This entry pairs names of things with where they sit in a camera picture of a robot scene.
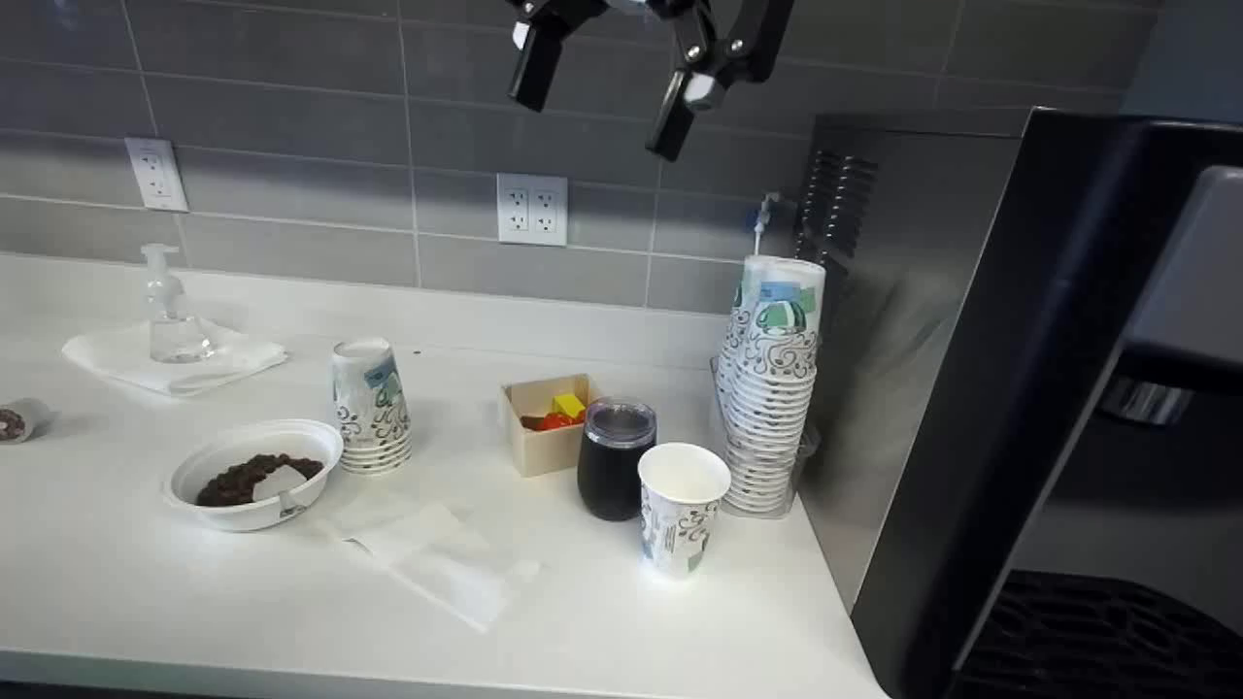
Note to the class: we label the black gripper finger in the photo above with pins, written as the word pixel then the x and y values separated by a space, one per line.
pixel 677 119
pixel 533 64

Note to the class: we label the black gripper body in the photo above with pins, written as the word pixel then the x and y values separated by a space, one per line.
pixel 648 10

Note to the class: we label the clear plastic mug lid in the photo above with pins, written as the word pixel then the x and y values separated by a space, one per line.
pixel 622 419

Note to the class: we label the black coffee mug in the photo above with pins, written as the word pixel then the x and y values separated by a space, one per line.
pixel 611 486

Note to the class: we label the black coffee machine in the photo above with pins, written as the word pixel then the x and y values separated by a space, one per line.
pixel 1037 389

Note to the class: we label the brown coffee grounds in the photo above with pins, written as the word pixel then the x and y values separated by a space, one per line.
pixel 236 481

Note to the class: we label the tall stack of paper cups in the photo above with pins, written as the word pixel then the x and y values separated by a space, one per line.
pixel 772 389

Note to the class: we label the stainless steel appliance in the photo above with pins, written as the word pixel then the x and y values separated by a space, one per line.
pixel 908 296

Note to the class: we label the yellow sweetener packets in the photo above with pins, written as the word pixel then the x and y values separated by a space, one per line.
pixel 569 405

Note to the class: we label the red sweetener packets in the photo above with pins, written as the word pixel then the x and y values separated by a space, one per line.
pixel 545 419

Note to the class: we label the small cardboard packet box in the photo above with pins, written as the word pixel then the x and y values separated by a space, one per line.
pixel 538 446

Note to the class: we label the upside-down patterned paper cups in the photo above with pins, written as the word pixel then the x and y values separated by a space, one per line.
pixel 370 409

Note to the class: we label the upright patterned paper cup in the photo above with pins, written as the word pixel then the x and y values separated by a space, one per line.
pixel 683 516

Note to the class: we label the clear glass pump bottle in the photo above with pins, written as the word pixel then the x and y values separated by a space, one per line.
pixel 173 323

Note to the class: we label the white paper napkin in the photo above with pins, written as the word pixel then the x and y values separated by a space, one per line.
pixel 442 565

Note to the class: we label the white ceramic bowl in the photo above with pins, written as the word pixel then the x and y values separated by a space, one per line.
pixel 216 511

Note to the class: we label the small round container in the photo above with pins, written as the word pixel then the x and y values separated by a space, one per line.
pixel 18 419

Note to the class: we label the white double wall outlet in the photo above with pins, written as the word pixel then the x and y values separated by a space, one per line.
pixel 533 209

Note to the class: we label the white single wall outlet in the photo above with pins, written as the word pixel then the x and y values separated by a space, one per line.
pixel 159 173

